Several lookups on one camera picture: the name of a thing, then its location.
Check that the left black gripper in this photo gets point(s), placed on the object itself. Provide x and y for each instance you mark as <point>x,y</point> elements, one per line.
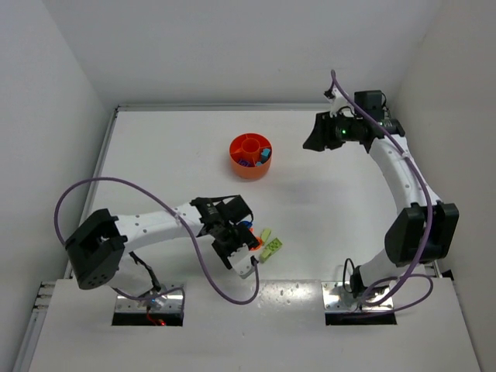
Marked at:
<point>226,240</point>

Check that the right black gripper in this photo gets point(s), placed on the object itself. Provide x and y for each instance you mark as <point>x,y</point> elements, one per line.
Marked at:
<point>328,132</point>

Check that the long teal lego brick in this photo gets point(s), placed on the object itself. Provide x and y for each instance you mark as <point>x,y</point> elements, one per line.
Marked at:
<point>265,155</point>

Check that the purple curved lego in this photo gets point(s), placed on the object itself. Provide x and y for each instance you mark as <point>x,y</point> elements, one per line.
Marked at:
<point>244,163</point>

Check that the bright green lego brick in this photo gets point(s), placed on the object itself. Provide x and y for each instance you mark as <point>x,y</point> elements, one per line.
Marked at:
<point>274,245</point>

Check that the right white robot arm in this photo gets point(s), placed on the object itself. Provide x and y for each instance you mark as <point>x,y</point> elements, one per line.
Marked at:
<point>425,225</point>

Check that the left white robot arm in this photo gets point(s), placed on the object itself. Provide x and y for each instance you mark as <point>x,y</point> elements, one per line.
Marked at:
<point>102,251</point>

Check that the blue half-round lego piece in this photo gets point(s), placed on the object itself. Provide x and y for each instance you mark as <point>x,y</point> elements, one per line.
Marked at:
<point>247,224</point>

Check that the orange round lego piece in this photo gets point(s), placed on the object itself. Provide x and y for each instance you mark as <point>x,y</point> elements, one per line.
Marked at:
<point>259,244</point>

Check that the light green curved lego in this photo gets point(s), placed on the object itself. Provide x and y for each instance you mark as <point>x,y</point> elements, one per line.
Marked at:
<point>265,235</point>

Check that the light green sloped lego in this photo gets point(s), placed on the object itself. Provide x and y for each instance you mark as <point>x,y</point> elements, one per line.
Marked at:
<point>265,255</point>

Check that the orange round divided container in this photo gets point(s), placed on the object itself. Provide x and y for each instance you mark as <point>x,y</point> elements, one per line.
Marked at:
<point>248,146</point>

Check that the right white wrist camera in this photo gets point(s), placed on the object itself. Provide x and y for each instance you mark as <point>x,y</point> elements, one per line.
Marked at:
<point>338,104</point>

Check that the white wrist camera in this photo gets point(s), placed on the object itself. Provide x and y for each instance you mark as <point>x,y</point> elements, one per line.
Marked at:
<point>241,261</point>
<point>338,104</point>

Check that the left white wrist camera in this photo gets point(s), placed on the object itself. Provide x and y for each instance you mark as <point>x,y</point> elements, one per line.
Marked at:
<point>241,261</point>

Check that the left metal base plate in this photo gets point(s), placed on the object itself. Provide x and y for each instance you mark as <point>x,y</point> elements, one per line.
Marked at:
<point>168,301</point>

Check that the metal base plate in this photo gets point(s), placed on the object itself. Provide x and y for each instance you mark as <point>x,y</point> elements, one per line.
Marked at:
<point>337,300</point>
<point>168,301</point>

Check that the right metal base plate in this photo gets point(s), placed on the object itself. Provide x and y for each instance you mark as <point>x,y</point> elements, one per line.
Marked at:
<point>337,300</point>

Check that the aluminium table frame rail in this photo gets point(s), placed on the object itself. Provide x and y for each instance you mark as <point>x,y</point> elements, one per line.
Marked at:
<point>323,206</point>

